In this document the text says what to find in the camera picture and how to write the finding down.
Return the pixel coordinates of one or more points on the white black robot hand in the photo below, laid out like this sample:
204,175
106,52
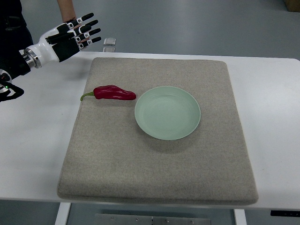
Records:
62,42

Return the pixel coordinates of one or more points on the red pepper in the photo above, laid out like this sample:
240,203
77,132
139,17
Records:
110,92

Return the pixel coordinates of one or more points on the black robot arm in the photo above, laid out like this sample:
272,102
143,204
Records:
11,67

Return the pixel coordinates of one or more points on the person's forearm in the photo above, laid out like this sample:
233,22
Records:
67,10

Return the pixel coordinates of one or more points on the light green plate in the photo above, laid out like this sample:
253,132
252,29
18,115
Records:
167,113

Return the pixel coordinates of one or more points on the beige felt mat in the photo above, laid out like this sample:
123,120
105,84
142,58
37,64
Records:
179,141

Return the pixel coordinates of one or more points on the white table leg left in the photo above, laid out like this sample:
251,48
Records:
63,213

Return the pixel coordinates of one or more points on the white table leg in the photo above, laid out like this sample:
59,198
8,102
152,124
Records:
63,213
240,217

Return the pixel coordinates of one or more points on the cardboard box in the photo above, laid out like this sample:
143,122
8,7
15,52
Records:
292,5

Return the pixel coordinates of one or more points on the white table leg right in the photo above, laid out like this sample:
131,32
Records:
240,217

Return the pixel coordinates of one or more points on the black table control panel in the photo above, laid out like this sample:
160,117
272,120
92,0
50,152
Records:
285,213

